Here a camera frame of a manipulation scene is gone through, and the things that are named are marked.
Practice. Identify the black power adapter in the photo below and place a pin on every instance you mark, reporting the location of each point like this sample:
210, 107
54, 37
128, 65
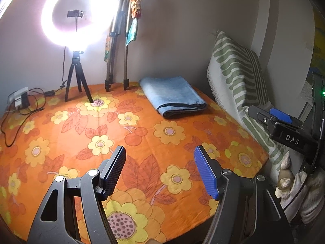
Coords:
25, 100

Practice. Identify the light blue denim pants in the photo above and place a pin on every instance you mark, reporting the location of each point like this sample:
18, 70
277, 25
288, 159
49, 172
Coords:
172, 96

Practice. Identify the tall folded tripod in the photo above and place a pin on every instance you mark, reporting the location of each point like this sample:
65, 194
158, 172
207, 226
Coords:
119, 26

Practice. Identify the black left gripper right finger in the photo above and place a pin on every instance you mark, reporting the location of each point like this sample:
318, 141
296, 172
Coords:
248, 210

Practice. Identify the black mini tripod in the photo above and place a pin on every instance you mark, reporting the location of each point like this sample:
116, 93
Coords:
80, 77

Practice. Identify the green striped white blanket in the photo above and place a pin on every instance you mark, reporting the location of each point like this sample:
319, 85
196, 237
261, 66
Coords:
236, 80

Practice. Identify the white charger adapter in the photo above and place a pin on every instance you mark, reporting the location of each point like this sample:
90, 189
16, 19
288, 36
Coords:
15, 97

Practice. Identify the phone holder in ring light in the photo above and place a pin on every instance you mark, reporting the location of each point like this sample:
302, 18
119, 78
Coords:
75, 14

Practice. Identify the white ring light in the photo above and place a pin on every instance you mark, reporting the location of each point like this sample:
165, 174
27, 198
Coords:
87, 23

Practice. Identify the black inline cable switch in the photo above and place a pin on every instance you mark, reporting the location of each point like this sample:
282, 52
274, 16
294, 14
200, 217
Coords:
50, 93

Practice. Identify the orange floral bedsheet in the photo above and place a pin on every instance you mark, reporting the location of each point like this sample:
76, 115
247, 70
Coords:
159, 192

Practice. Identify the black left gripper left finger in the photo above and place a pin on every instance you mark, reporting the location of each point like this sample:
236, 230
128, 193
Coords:
56, 217

